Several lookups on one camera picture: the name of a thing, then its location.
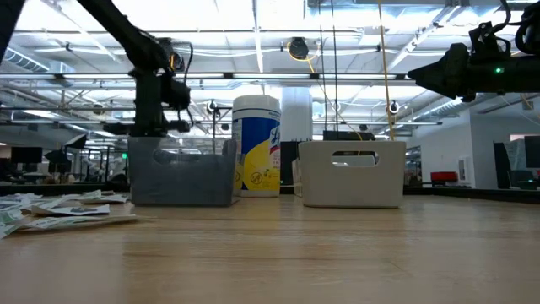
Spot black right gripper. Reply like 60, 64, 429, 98
407, 41, 540, 103

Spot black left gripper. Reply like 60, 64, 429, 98
103, 68, 192, 138

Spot grey translucent plastic bin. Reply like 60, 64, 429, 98
127, 135, 238, 208

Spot yellow blue wipes canister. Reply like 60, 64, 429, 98
231, 94, 283, 198

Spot packets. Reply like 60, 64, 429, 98
0, 213, 140, 241

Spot green striped bandage wrapper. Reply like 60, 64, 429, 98
0, 209, 26, 229
31, 198, 71, 211

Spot white plastic bin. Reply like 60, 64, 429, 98
297, 139, 408, 209

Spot black upright panel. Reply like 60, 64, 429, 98
493, 141, 511, 190

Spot red box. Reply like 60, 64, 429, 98
429, 171, 459, 183

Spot black monitor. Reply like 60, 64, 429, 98
524, 134, 540, 169
10, 146, 43, 165

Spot yellow hanging cable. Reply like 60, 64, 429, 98
377, 0, 397, 143

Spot black aluminium table frame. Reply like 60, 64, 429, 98
0, 181, 540, 200

